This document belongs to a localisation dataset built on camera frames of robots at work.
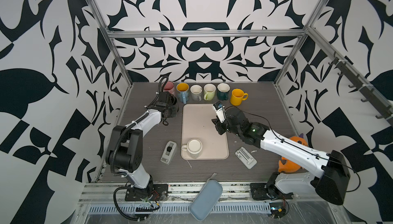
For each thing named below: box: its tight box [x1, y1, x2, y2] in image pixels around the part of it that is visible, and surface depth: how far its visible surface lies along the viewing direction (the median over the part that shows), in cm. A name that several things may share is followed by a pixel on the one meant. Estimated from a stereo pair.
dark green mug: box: [216, 82, 231, 101], surface depth 107 cm
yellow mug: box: [230, 88, 249, 106], surface depth 105 cm
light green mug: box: [203, 83, 217, 101], surface depth 107 cm
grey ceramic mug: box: [189, 84, 204, 102], surface depth 107 cm
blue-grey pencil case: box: [189, 172, 224, 222], surface depth 71 cm
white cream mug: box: [181, 138, 203, 160], surface depth 83 cm
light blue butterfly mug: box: [176, 82, 190, 105], surface depth 104 cm
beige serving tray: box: [180, 103, 230, 161], surface depth 89 cm
